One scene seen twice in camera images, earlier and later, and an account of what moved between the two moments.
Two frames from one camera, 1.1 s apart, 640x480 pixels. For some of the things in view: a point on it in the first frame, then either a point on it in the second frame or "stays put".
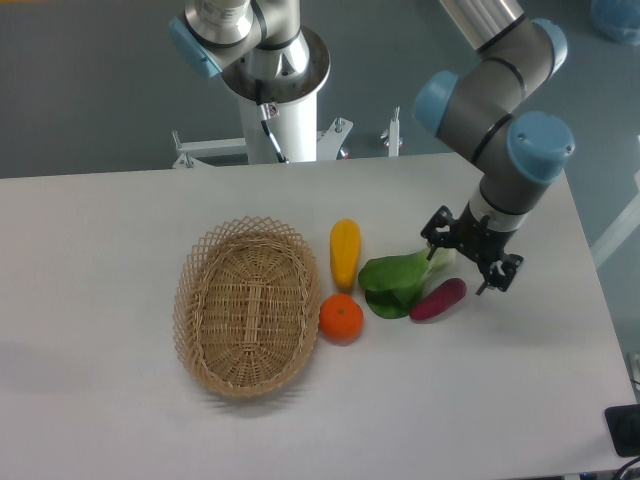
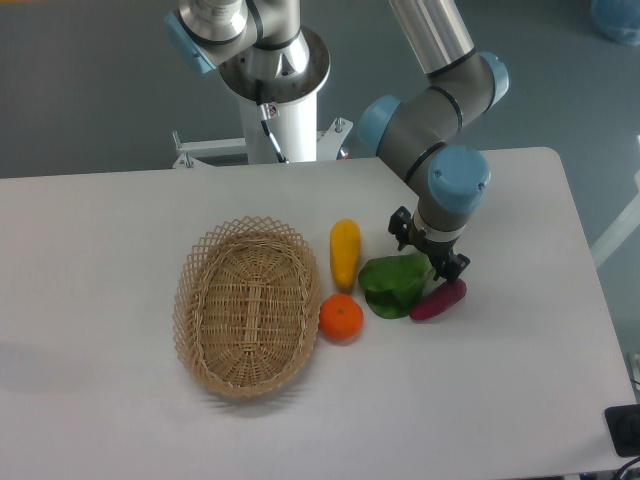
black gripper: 471,234 to 436,252
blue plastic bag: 617,19 stays put
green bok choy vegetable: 393,284 stays put
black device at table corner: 623,424 stays put
